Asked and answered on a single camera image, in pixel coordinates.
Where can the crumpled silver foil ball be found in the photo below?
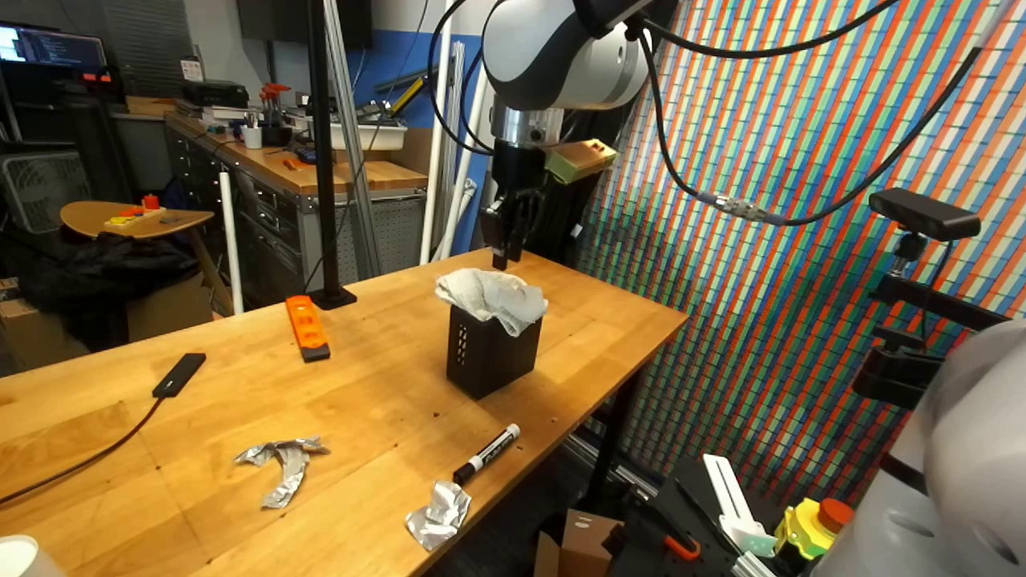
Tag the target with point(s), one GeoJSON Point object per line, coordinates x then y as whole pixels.
{"type": "Point", "coordinates": [440, 519]}

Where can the round wooden stool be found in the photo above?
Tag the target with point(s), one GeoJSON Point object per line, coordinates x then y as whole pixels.
{"type": "Point", "coordinates": [133, 224]}

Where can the cardboard box under table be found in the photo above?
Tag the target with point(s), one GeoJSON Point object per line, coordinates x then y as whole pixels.
{"type": "Point", "coordinates": [575, 544]}

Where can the white towel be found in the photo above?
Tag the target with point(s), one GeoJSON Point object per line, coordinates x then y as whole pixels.
{"type": "Point", "coordinates": [496, 297]}

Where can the orange black stapler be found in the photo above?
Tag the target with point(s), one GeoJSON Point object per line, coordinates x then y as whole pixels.
{"type": "Point", "coordinates": [306, 324]}

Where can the black white marker pen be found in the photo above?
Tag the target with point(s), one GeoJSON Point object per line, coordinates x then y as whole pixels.
{"type": "Point", "coordinates": [484, 458]}

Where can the yellow red emergency stop button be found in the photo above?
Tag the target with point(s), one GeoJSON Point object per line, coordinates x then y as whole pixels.
{"type": "Point", "coordinates": [812, 526]}

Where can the black side camera on mount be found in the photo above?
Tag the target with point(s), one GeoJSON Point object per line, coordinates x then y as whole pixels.
{"type": "Point", "coordinates": [902, 366]}

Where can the white bin on workbench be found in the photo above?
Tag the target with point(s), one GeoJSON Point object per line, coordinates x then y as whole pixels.
{"type": "Point", "coordinates": [371, 135]}

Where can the black vertical stand pole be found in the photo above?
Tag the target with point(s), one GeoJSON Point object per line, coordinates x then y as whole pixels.
{"type": "Point", "coordinates": [332, 292]}

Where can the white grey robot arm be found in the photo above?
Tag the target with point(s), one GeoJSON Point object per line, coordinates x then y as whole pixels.
{"type": "Point", "coordinates": [540, 60]}

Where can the computer monitor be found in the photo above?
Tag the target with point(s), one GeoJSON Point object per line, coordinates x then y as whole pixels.
{"type": "Point", "coordinates": [49, 48]}

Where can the black perforated box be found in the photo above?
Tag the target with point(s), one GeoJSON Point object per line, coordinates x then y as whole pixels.
{"type": "Point", "coordinates": [482, 357]}

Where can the black flat device with cable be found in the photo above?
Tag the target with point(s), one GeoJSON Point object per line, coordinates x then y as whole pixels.
{"type": "Point", "coordinates": [182, 369]}

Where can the olive wrist camera box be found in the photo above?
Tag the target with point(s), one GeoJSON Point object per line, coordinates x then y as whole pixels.
{"type": "Point", "coordinates": [575, 161]}

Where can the white paper cup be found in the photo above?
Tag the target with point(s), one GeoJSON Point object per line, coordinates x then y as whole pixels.
{"type": "Point", "coordinates": [19, 556]}

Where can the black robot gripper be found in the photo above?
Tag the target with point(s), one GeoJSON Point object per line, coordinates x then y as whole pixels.
{"type": "Point", "coordinates": [518, 175]}

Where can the wooden workbench with drawers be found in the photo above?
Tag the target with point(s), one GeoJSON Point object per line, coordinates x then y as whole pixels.
{"type": "Point", "coordinates": [275, 207]}

